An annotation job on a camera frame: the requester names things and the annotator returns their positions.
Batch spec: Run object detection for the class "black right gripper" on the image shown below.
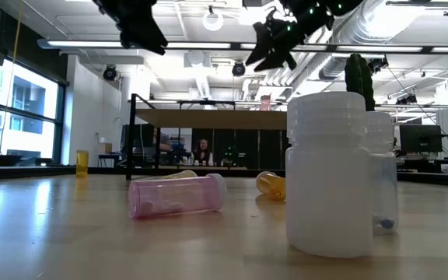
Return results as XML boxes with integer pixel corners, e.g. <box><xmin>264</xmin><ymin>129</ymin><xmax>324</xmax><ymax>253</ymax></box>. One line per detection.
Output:
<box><xmin>245</xmin><ymin>0</ymin><xmax>365</xmax><ymax>73</ymax></box>

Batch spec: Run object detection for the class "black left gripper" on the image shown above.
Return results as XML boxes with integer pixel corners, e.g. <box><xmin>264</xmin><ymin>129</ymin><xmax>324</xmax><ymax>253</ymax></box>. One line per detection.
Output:
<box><xmin>91</xmin><ymin>0</ymin><xmax>169</xmax><ymax>56</ymax></box>

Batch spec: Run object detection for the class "orange bottle with yellow pills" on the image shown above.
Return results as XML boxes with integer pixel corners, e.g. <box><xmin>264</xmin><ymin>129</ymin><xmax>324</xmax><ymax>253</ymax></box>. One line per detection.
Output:
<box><xmin>75</xmin><ymin>149</ymin><xmax>90</xmax><ymax>179</ymax></box>

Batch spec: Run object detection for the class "pale yellow pill bottle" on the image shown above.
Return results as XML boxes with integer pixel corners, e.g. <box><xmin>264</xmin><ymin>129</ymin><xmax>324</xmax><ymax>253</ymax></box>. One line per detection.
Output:
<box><xmin>161</xmin><ymin>169</ymin><xmax>198</xmax><ymax>180</ymax></box>

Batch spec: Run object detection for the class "white translucent plastic bottle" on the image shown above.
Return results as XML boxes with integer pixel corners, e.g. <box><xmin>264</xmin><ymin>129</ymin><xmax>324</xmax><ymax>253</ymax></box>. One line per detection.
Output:
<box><xmin>285</xmin><ymin>91</ymin><xmax>373</xmax><ymax>259</ymax></box>

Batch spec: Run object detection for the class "white bottle with blue pill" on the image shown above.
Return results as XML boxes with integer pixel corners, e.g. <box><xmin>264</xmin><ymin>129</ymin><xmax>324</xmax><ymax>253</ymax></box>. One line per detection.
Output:
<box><xmin>365</xmin><ymin>110</ymin><xmax>400</xmax><ymax>236</ymax></box>

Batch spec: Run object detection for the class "wooden shelf riser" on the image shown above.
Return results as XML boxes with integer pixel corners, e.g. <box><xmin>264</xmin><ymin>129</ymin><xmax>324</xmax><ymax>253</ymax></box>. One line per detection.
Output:
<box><xmin>125</xmin><ymin>93</ymin><xmax>289</xmax><ymax>182</ymax></box>

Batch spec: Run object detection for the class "black ceiling spotlight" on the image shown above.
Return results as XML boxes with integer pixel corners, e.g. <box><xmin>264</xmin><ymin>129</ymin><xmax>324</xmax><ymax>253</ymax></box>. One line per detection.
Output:
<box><xmin>231</xmin><ymin>61</ymin><xmax>247</xmax><ymax>78</ymax></box>
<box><xmin>102</xmin><ymin>65</ymin><xmax>118</xmax><ymax>82</ymax></box>

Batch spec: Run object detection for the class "ceiling light bar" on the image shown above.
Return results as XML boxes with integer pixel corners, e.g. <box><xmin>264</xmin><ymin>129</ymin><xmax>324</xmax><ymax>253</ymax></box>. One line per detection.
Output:
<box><xmin>37</xmin><ymin>37</ymin><xmax>448</xmax><ymax>55</ymax></box>

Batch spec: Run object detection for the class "round ceiling lamp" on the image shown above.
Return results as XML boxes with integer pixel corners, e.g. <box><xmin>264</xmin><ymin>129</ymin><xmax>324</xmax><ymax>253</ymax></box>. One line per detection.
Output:
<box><xmin>201</xmin><ymin>10</ymin><xmax>225</xmax><ymax>32</ymax></box>

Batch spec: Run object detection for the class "green cactus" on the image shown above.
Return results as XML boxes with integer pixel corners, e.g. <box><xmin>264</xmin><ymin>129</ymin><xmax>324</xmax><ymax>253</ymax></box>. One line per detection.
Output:
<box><xmin>343</xmin><ymin>53</ymin><xmax>376</xmax><ymax>114</ymax></box>

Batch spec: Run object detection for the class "black computer monitor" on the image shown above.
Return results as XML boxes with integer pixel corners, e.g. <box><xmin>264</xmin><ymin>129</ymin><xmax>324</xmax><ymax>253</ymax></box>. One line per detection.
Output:
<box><xmin>121</xmin><ymin>123</ymin><xmax>156</xmax><ymax>157</ymax></box>
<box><xmin>398</xmin><ymin>124</ymin><xmax>444</xmax><ymax>154</ymax></box>

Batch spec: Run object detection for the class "person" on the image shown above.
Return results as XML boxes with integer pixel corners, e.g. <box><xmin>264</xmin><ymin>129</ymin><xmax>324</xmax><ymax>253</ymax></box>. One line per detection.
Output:
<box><xmin>191</xmin><ymin>138</ymin><xmax>215</xmax><ymax>167</ymax></box>

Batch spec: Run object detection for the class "large window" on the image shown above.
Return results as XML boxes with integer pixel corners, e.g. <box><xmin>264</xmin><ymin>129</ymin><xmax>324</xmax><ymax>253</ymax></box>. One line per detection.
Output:
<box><xmin>0</xmin><ymin>58</ymin><xmax>68</xmax><ymax>166</ymax></box>

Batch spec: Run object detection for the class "silver air duct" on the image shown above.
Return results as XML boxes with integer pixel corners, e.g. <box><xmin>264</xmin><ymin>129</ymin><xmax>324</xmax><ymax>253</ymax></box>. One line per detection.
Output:
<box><xmin>270</xmin><ymin>0</ymin><xmax>408</xmax><ymax>98</ymax></box>

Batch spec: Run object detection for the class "black aluminium table frame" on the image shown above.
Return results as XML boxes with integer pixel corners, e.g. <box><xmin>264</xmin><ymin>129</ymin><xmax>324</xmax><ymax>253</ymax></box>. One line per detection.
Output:
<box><xmin>0</xmin><ymin>165</ymin><xmax>448</xmax><ymax>188</ymax></box>

